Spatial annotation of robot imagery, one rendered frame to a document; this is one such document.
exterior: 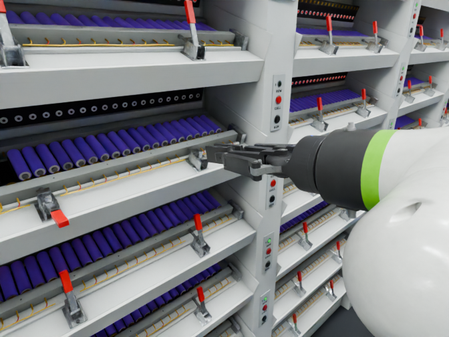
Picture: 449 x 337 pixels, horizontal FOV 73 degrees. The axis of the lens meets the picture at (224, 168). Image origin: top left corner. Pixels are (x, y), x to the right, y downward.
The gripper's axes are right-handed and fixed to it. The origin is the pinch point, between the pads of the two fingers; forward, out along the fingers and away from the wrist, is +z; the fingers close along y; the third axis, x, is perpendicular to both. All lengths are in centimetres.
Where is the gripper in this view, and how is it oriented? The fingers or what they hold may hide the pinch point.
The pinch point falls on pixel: (224, 154)
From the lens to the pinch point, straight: 53.0
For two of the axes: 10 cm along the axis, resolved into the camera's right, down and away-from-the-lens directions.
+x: -1.2, -9.6, -2.5
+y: 7.4, -2.5, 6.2
